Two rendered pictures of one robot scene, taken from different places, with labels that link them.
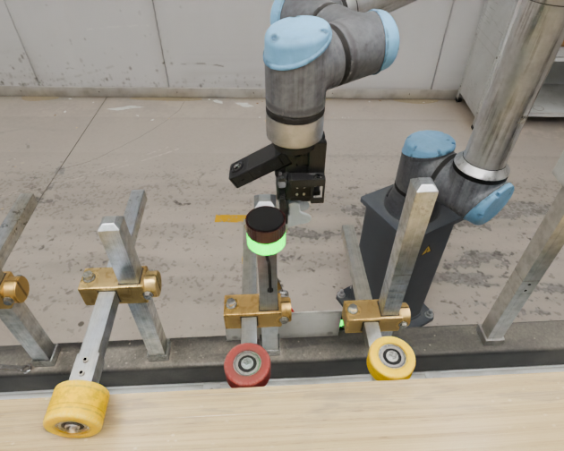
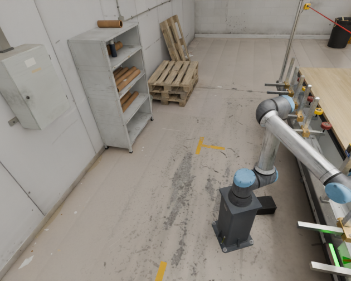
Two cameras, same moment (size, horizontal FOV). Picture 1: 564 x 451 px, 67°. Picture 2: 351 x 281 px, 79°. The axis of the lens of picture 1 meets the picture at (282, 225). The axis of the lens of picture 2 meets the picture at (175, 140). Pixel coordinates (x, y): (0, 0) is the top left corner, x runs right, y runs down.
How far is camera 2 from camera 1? 1.52 m
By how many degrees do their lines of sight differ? 52
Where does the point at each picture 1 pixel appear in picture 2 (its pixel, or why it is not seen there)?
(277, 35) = not seen: outside the picture
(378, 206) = (239, 209)
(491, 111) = (273, 154)
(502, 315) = not seen: hidden behind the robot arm
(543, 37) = not seen: hidden behind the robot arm
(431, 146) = (250, 176)
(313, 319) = (346, 253)
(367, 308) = (348, 230)
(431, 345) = (332, 218)
